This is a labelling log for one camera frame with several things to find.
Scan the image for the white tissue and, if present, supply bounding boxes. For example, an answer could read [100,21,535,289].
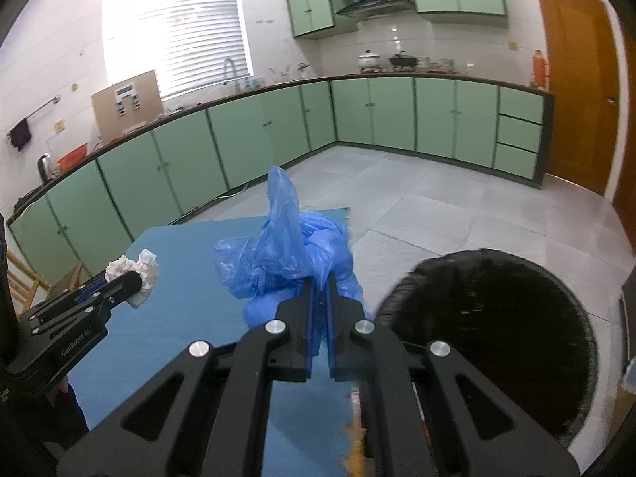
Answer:
[105,249,159,309]

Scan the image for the blue plastic bag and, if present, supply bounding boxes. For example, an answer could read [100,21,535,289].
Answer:
[213,166,363,328]

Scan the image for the green lower kitchen cabinets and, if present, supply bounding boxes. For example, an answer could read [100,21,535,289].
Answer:
[8,73,554,281]

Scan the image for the black trash bin with bag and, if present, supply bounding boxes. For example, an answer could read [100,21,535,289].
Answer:
[375,249,598,447]

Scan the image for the wooden stool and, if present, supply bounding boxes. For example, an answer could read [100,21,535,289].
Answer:
[6,251,84,312]

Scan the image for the blue foam mat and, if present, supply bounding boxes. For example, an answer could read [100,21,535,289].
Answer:
[70,213,351,476]

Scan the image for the steel kettle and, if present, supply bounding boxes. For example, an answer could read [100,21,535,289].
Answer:
[37,153,56,185]

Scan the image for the red basin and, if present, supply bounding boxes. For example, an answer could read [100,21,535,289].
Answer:
[57,143,87,171]

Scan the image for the dark hanging towel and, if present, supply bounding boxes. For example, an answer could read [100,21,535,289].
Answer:
[9,118,32,152]

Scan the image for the brown cardboard box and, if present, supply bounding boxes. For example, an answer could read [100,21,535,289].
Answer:
[92,70,164,144]

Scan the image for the wooden door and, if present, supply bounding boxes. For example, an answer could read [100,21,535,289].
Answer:
[612,25,636,250]
[539,0,620,195]

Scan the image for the sink faucet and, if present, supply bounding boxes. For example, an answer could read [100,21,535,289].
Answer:
[222,57,239,91]

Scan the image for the white window blinds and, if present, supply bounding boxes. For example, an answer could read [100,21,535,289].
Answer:
[101,0,252,99]

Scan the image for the white cooking pot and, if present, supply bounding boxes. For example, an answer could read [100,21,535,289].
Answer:
[358,50,383,73]

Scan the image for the orange thermos flask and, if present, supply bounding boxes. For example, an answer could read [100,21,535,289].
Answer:
[531,50,548,88]

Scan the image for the black wok pan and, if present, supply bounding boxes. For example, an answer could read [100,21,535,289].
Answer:
[389,52,418,72]

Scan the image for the range hood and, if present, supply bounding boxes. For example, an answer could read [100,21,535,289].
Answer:
[336,0,416,21]

